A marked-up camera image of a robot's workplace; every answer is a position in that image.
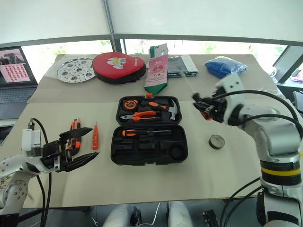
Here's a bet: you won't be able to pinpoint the dark framed panel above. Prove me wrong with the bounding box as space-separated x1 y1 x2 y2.
272 44 303 84

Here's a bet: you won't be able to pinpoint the black plastic tool case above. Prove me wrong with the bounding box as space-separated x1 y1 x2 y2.
110 93 189 166

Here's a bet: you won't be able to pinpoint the white rounded robot leg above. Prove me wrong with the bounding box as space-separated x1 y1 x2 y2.
167 201 193 227
103 204 143 227

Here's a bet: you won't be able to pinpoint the orange black screwdriver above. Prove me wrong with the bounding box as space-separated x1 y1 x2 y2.
121 129 171 138

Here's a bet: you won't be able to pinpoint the orange voltage tester pen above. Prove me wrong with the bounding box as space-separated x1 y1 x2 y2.
92 121 100 150

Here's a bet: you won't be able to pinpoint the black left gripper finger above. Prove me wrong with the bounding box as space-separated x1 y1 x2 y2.
62 151 100 173
59 127 94 143

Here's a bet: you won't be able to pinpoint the open grey laptop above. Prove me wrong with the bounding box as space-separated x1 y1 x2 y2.
0 45 39 120

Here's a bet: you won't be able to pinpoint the orange black tape measure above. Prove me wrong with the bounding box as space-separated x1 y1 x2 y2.
123 99 139 112

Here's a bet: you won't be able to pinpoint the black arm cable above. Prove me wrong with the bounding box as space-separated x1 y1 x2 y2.
27 117 53 227
212 89 303 140

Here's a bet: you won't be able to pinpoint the grey window frame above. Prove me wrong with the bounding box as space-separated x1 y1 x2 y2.
0 0 303 56

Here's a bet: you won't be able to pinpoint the blue bagged bundle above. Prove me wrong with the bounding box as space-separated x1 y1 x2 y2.
204 55 249 80

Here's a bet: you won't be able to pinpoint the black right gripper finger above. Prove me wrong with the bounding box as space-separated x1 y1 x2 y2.
192 93 209 103
193 102 213 121

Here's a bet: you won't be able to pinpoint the pink green retail package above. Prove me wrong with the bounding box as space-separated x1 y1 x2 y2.
143 43 169 95

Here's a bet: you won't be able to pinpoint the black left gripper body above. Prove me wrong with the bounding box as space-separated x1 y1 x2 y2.
40 139 74 173

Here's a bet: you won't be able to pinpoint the orange handled pliers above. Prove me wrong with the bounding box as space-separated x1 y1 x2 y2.
120 110 162 122

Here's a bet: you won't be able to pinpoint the thin white cable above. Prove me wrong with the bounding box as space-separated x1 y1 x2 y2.
151 201 162 226

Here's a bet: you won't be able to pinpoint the black robot body cable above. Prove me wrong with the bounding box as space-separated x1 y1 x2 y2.
218 177 263 227

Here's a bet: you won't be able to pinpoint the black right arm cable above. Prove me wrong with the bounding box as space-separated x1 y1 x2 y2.
212 89 303 140

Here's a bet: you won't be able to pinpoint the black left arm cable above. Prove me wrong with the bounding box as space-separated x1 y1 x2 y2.
27 117 53 227

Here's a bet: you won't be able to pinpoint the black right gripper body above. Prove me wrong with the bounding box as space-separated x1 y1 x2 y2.
206 93 229 123

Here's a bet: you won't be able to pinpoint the small black bracket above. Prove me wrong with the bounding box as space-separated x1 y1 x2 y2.
202 210 220 227

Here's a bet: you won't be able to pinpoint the orange black utility knife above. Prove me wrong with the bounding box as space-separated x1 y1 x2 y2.
67 117 83 155

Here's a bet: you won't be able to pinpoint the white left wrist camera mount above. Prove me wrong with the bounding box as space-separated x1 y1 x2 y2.
21 128 45 158

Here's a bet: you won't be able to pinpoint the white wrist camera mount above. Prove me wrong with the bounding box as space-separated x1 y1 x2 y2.
21 128 45 158
214 74 246 119

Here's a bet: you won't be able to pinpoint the red heart-shaped case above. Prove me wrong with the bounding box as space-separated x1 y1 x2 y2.
91 52 147 85

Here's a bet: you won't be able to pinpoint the dark folded cloth package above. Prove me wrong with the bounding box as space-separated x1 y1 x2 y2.
167 55 199 79

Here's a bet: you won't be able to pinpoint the perforated metal steamer plate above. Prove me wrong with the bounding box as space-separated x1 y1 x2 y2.
56 57 96 84

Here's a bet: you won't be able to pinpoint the black electrical tape roll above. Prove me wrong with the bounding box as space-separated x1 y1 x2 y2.
208 134 225 150

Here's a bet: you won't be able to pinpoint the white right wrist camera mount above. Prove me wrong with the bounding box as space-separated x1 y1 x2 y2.
214 74 246 119

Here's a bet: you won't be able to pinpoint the orange handled claw hammer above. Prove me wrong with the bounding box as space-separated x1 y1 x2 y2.
139 98 178 122

